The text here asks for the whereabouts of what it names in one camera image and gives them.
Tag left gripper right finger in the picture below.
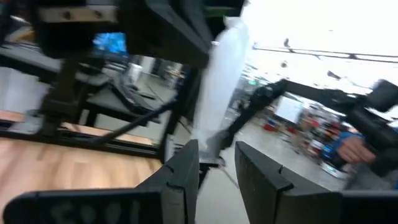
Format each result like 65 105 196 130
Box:
234 141 343 224

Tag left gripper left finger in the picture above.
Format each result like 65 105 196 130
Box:
135 139 200 224

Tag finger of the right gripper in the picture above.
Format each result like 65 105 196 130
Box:
198 0 246 19
119 0 215 69

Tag blue tablet screen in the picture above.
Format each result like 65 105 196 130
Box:
91 30 129 57

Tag black side desk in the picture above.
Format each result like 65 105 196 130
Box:
0 43 113 88

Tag black keyboard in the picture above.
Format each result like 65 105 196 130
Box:
108 74 158 111

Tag dark low desk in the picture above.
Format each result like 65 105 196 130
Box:
85 85 162 125

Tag person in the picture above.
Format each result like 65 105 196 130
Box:
323 130 398 190

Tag black aluminium table frame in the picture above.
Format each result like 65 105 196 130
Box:
0 118 206 175

